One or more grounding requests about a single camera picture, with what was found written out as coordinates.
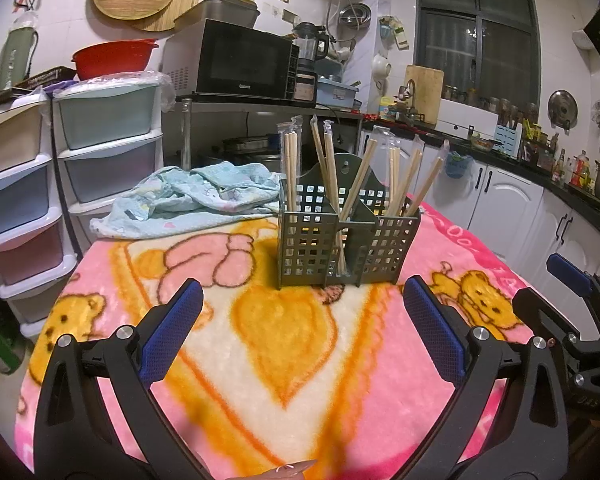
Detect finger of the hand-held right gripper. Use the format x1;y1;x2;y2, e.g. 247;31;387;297
511;290;589;362
546;253;600;322

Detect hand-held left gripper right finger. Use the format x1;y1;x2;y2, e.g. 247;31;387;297
403;275;572;480

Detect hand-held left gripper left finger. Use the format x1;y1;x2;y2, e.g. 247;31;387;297
32;279;216;480

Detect grey perforated utensil basket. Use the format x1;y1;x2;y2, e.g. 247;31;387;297
277;152;423;291

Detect bunch of chopsticks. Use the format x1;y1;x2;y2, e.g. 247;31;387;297
277;115;451;281

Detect person's left hand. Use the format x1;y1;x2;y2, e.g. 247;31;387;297
204;458;320;480

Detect black kitchen countertop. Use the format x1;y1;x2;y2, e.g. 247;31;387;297
362;112;600;233

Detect white kitchen cabinets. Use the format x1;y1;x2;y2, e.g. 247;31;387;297
357;127;600;331

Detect cluster of sauce bottles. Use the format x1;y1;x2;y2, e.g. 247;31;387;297
550;147;593;188

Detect pink printed bear blanket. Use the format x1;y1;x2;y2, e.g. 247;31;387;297
12;202;546;480

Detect light blue printed cloth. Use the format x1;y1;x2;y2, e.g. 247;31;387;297
89;161;286;240

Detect blue knife block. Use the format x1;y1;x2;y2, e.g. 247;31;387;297
495;122;523;157

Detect blue hanging basket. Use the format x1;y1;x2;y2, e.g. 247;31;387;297
444;152;473;180

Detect hanging steel pot lid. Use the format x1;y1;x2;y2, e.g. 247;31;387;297
547;90;579;133

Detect dark green bin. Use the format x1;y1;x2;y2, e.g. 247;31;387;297
0;267;28;376

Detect row of glass jars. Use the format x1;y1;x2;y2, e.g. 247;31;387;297
442;84;541;118

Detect white box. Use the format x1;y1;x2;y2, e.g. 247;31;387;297
437;98;500;133

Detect wide steel cooking pot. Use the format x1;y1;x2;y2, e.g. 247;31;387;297
207;135;281;171

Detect dark framed window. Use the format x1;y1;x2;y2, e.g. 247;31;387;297
414;0;541;111

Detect wooden cutting board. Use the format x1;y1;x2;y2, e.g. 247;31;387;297
404;65;445;128

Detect drawer tower with green drawer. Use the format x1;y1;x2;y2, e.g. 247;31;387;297
52;72;173;221

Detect metal shelf table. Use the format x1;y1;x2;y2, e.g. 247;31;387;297
177;95;366;171

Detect metal faucet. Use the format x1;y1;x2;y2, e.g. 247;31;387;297
397;79;418;116

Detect drawer tower with cream drawer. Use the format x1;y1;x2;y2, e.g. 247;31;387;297
0;95;78;341

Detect light blue plastic box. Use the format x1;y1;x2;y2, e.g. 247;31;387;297
316;79;361;108

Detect white hanging kettle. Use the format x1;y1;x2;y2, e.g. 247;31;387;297
371;54;392;86

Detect red plastic basin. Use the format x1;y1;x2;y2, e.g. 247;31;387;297
71;39;160;81

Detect black microwave oven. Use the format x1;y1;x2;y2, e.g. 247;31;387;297
161;19;301;103

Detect dark flat tray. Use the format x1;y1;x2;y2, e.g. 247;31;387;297
0;66;76;111

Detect hanging packets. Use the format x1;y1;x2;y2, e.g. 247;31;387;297
379;15;411;51

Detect black blender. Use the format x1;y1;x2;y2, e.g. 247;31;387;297
292;22;330;73

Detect grey-green bottle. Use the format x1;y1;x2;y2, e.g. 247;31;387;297
0;10;40;92

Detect grey lidded container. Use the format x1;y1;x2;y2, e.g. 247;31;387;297
174;0;260;31

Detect hanging steel bowls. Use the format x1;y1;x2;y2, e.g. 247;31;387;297
337;4;373;28

